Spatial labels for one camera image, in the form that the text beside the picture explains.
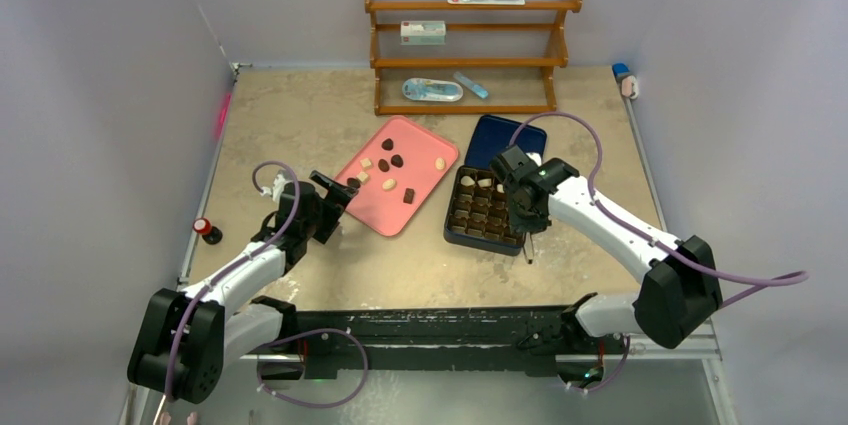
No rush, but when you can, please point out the light blue small tube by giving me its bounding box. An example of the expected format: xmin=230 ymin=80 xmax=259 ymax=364
xmin=453 ymin=72 xmax=489 ymax=100

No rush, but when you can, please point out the dark rectangular chocolate piece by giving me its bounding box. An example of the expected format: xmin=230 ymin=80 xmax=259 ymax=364
xmin=403 ymin=188 xmax=416 ymax=204

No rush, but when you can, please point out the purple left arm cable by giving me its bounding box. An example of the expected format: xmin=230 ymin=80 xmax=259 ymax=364
xmin=164 ymin=160 xmax=370 ymax=409

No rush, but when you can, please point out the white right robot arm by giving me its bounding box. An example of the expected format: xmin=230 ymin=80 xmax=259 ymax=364
xmin=490 ymin=145 xmax=723 ymax=352

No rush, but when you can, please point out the pink plastic tray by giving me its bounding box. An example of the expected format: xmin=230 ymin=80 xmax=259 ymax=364
xmin=335 ymin=116 xmax=459 ymax=237

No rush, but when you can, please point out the wooden shelf rack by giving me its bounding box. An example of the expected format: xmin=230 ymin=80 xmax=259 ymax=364
xmin=364 ymin=0 xmax=584 ymax=115

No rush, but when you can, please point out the dark blue tin lid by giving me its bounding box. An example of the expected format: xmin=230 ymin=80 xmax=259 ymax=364
xmin=464 ymin=114 xmax=547 ymax=169

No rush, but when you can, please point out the light blue oval package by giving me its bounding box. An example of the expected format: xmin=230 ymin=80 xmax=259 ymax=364
xmin=402 ymin=78 xmax=464 ymax=103

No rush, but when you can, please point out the blue white corner device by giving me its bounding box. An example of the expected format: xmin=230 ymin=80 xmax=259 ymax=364
xmin=611 ymin=63 xmax=640 ymax=100

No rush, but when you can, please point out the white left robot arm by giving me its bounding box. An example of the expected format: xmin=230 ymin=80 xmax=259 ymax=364
xmin=127 ymin=165 xmax=360 ymax=404

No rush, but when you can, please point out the blue chocolate tin box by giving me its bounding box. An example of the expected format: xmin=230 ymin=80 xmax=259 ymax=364
xmin=443 ymin=166 xmax=525 ymax=256

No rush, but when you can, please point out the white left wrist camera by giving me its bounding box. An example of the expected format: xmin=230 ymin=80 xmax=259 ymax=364
xmin=260 ymin=170 xmax=291 ymax=203

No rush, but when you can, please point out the white green small box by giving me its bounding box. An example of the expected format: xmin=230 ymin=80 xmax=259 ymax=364
xmin=399 ymin=21 xmax=447 ymax=46

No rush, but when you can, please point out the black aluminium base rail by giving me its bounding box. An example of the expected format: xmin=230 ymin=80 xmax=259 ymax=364
xmin=135 ymin=305 xmax=720 ymax=384

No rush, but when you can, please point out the red black button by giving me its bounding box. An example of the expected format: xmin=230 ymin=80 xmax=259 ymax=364
xmin=192 ymin=217 xmax=223 ymax=245

